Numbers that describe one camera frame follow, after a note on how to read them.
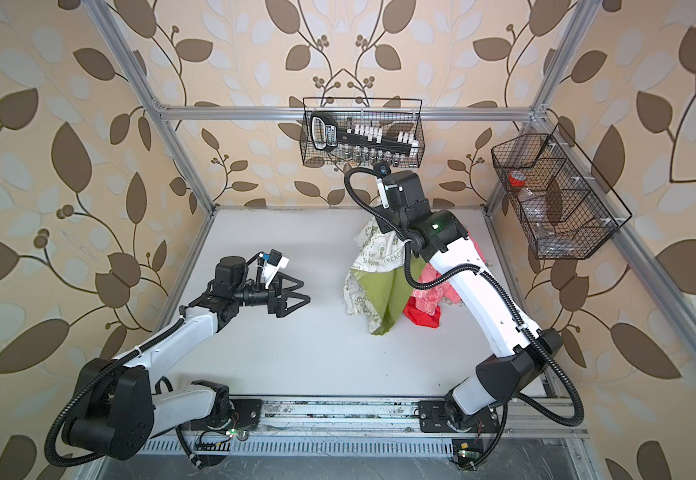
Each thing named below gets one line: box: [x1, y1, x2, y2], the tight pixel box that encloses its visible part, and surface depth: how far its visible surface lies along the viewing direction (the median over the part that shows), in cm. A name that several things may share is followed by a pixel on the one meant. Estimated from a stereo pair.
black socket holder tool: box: [310, 112, 412, 155], surface depth 86 cm
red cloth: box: [404, 296, 441, 329], surface depth 90 cm
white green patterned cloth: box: [344, 218, 426, 335], surface depth 79 cm
